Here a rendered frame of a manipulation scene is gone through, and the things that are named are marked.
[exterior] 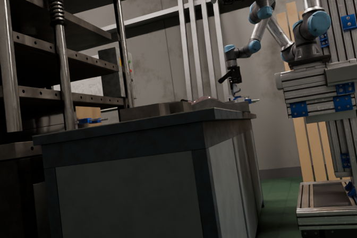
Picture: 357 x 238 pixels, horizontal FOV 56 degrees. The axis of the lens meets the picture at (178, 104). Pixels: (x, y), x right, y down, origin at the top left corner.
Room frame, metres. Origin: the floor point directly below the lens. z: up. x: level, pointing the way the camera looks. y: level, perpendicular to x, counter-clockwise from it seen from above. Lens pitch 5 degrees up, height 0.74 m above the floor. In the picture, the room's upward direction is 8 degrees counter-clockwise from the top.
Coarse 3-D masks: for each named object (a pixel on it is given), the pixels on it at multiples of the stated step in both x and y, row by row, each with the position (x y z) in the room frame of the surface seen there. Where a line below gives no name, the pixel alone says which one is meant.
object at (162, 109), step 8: (152, 104) 1.31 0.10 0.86; (160, 104) 1.32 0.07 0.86; (168, 104) 1.42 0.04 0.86; (120, 112) 1.35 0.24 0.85; (128, 112) 1.34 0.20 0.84; (136, 112) 1.33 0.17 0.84; (144, 112) 1.32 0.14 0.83; (152, 112) 1.31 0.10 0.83; (160, 112) 1.31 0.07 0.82; (168, 112) 1.41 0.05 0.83; (128, 120) 1.34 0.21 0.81
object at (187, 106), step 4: (172, 104) 1.49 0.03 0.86; (176, 104) 1.48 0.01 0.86; (180, 104) 1.48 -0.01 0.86; (184, 104) 1.49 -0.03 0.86; (188, 104) 1.56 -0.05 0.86; (172, 108) 1.49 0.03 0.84; (176, 108) 1.48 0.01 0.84; (180, 108) 1.48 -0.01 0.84; (184, 108) 1.48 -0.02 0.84; (188, 108) 1.55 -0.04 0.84; (172, 112) 1.49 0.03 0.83; (176, 112) 1.48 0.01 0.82; (180, 112) 1.48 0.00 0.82
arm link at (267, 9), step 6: (258, 0) 1.75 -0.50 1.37; (264, 0) 1.73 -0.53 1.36; (258, 6) 1.75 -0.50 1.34; (264, 6) 1.73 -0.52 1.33; (270, 6) 1.75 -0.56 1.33; (258, 12) 1.76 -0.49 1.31; (264, 12) 1.73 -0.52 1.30; (270, 12) 1.74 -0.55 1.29; (258, 18) 1.84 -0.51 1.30; (264, 18) 1.78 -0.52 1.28
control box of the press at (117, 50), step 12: (108, 48) 2.60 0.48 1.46; (108, 60) 2.61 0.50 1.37; (120, 60) 2.64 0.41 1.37; (120, 72) 2.61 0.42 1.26; (132, 72) 2.84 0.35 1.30; (108, 84) 2.61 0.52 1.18; (120, 84) 2.59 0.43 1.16; (132, 84) 2.81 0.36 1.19; (108, 96) 2.62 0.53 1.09; (120, 96) 2.59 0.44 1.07; (120, 108) 2.72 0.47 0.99; (120, 120) 2.73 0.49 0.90
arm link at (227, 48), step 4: (224, 48) 2.31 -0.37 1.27; (228, 48) 2.28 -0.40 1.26; (232, 48) 2.28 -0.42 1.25; (236, 48) 2.31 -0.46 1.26; (228, 52) 2.28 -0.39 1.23; (232, 52) 2.28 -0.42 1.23; (236, 52) 2.29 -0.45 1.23; (228, 56) 2.29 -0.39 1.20; (232, 56) 2.28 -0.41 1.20; (236, 56) 2.31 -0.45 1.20; (228, 60) 2.29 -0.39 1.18
